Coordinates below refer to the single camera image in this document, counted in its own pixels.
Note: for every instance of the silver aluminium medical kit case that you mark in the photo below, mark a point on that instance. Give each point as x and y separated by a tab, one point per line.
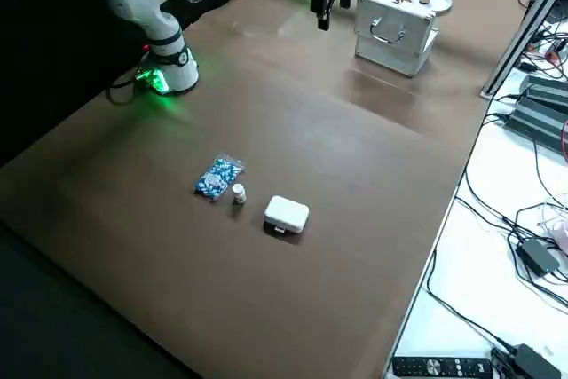
390	37

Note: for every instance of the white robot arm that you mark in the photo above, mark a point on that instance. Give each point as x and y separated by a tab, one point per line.
151	6

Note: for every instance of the gray round plate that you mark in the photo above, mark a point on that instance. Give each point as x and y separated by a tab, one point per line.
444	2

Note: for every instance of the bag of blue white capsules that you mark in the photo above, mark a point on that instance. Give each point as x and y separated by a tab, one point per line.
217	177

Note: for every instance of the small white pill bottle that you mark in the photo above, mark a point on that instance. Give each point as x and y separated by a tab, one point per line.
239	195

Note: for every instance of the white plastic pill box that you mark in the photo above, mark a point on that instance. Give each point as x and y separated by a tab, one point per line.
286	214

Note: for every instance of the black ribbed power box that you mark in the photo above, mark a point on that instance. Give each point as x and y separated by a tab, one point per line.
548	86
541	123

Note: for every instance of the black power adapter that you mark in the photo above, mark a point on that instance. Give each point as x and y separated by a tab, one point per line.
539	257
532	363

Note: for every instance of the black remote control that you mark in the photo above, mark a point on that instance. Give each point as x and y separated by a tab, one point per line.
444	365

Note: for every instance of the aluminium frame post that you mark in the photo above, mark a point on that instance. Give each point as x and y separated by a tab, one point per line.
506	48

